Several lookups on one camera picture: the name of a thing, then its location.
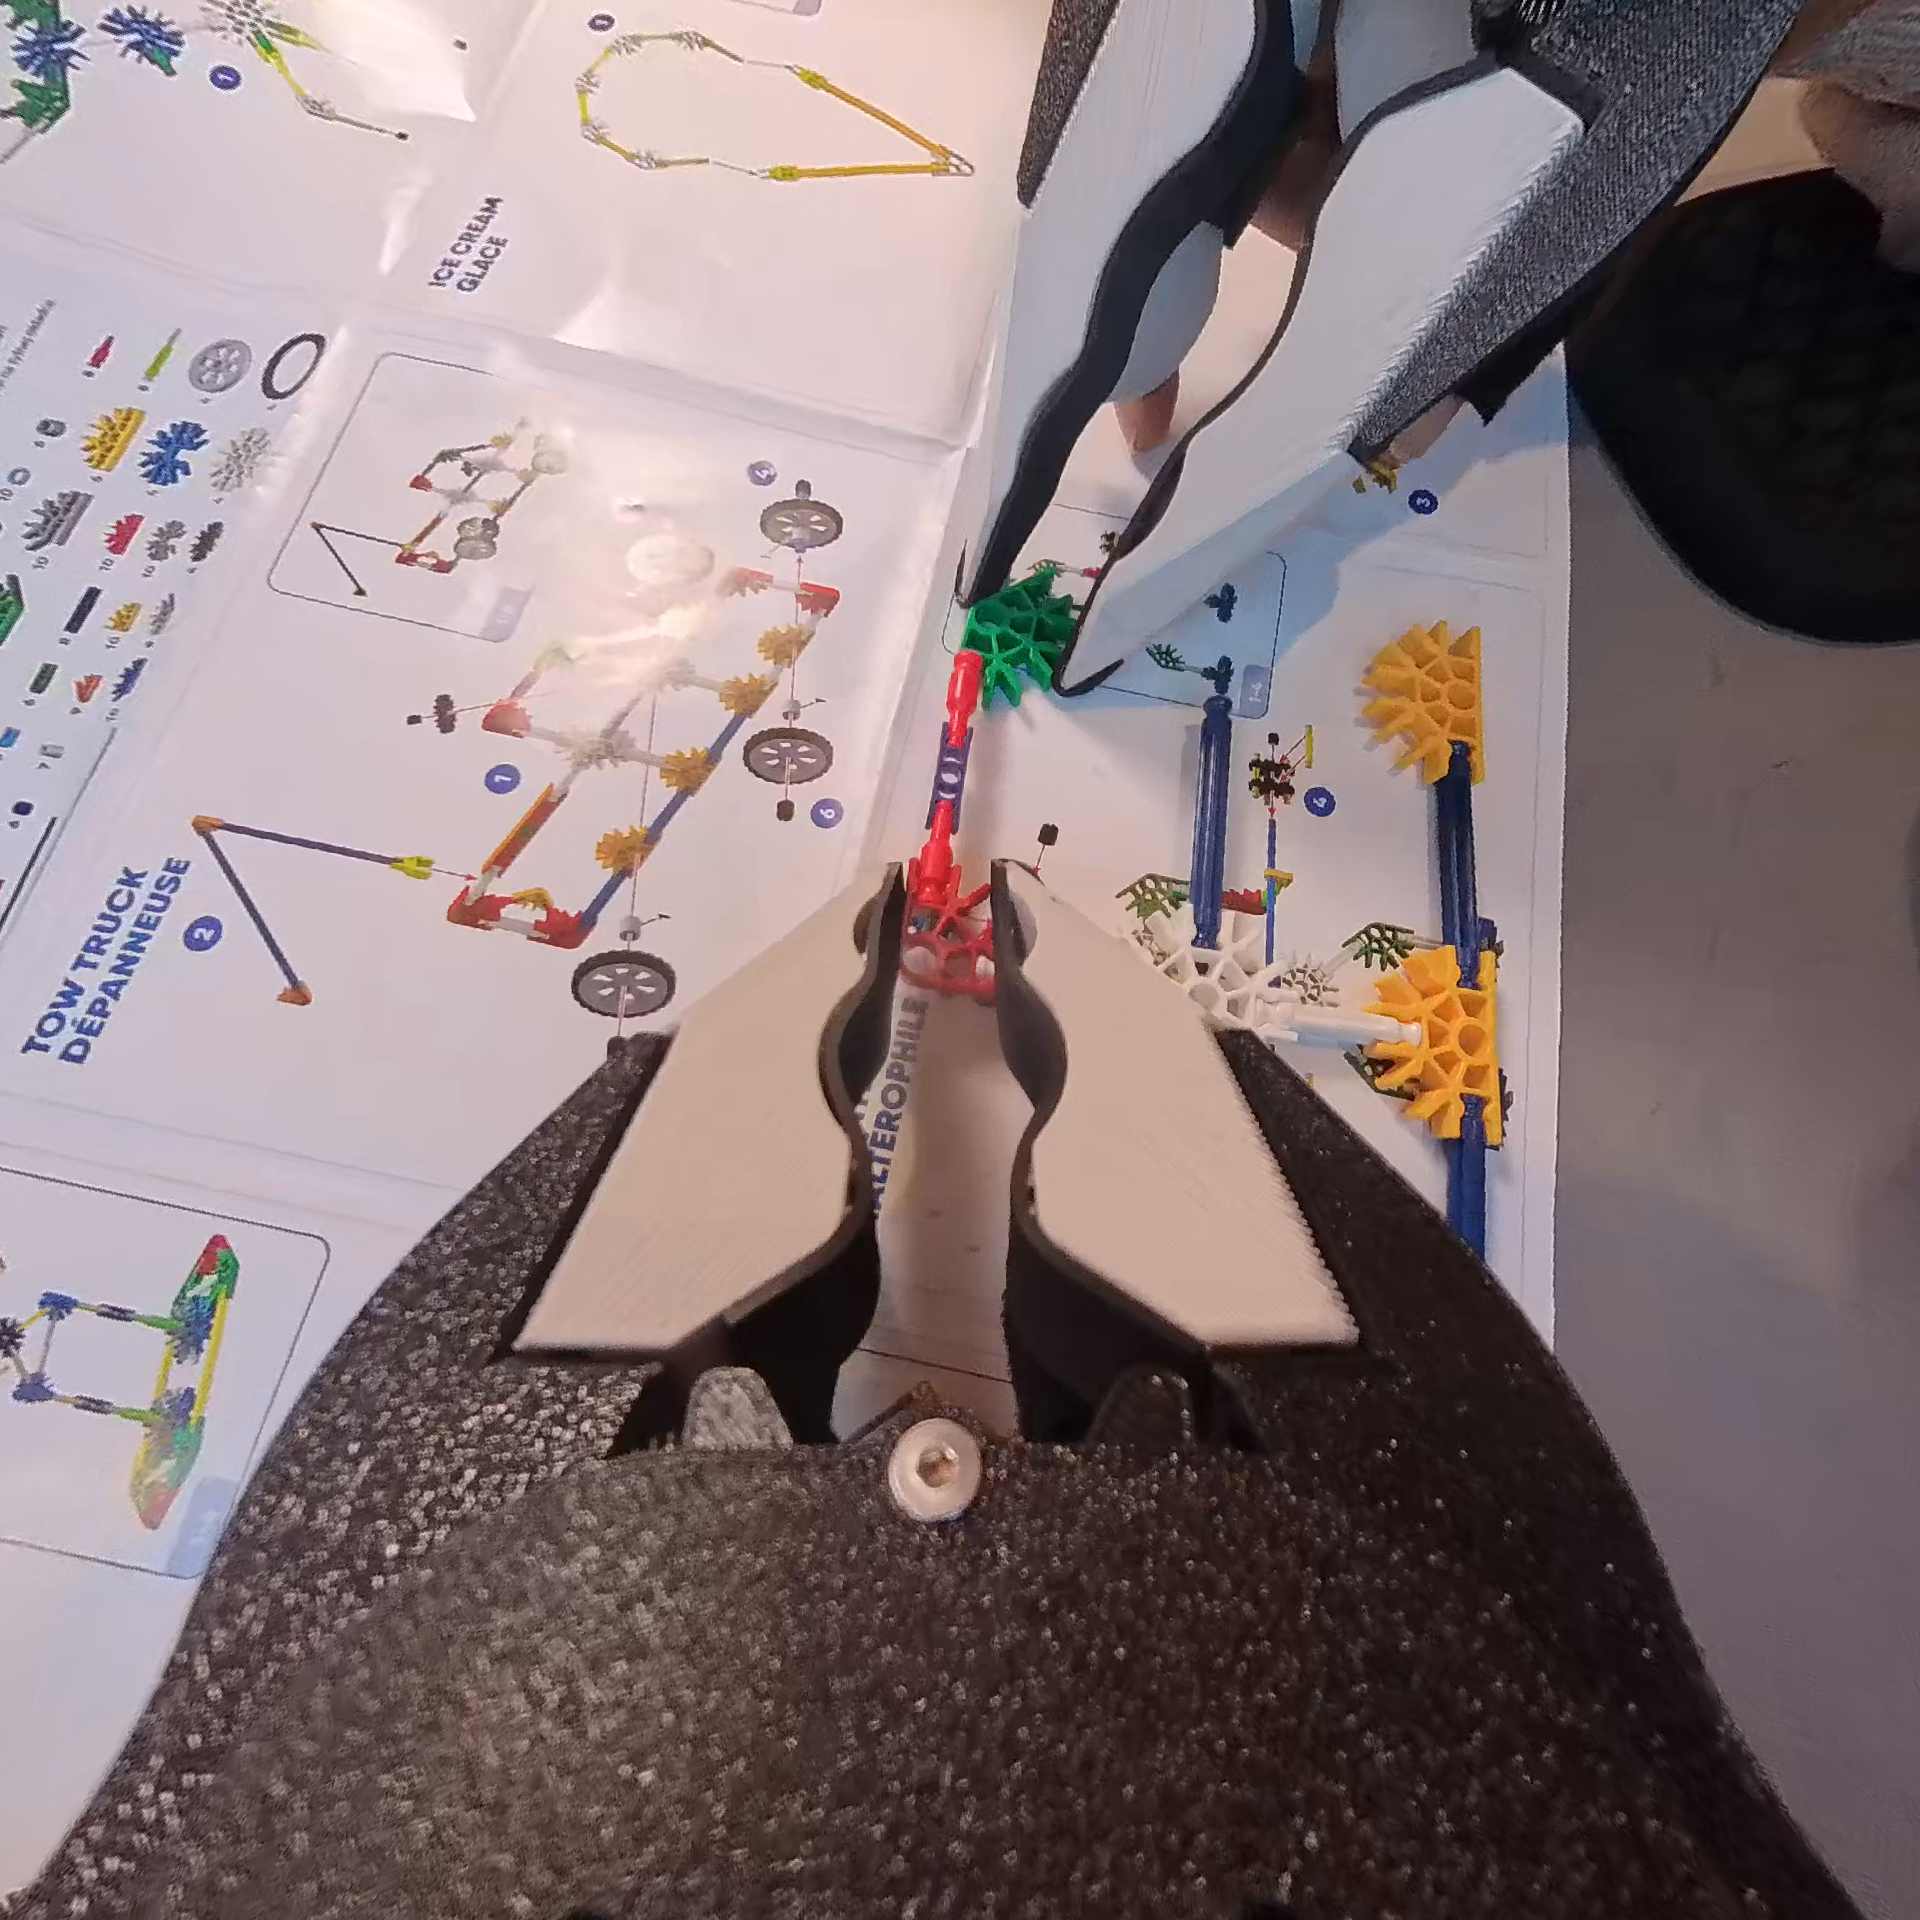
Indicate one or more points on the printed paper instruction sheet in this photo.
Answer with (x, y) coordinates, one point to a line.
(451, 228)

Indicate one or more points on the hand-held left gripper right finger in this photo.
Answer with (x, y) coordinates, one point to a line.
(1188, 1186)

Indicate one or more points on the person's right hand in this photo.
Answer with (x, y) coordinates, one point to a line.
(1154, 417)

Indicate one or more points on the short red toy rod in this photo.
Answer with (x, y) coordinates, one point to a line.
(964, 689)
(939, 852)

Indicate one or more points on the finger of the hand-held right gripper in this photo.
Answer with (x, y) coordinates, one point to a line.
(1141, 134)
(1411, 286)

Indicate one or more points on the colourful construction toy model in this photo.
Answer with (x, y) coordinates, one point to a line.
(1431, 1019)

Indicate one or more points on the black mesh chair seat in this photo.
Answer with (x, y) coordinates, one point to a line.
(1772, 453)

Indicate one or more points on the green toy connector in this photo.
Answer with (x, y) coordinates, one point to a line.
(1018, 636)

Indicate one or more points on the small purple toy connector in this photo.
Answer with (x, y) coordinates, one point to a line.
(952, 767)

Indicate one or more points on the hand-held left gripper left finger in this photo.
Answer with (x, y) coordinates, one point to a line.
(707, 1198)

